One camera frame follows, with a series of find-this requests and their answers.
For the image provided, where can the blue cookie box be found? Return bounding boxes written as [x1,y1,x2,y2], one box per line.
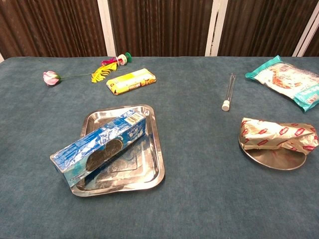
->
[49,107,147,188]

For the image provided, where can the red white snack bag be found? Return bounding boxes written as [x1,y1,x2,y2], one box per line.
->
[239,117,319,155]

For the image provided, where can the rectangular stainless steel tray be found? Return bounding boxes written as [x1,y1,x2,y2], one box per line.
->
[70,104,165,198]

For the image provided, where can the yellow snack bar package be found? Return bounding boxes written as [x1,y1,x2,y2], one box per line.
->
[106,68,157,96]

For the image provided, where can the glass tube with white cap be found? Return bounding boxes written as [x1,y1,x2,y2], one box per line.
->
[221,73,237,112]

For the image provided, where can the colourful feather shuttlecock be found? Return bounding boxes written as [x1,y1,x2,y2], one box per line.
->
[91,51,133,84]

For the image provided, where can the teal tablecloth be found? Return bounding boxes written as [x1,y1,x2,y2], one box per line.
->
[0,56,319,239]

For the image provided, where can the brown pleated screen panel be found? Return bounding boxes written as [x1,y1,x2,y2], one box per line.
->
[107,0,221,57]
[211,0,319,57]
[303,23,319,57]
[0,0,110,61]

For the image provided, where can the pink artificial rose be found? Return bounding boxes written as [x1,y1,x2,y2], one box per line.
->
[42,68,128,87]

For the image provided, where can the round stainless steel plate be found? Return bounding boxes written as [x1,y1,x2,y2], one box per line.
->
[238,136,307,171]

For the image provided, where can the white and teal snack bag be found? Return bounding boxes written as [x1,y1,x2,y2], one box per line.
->
[245,55,319,113]

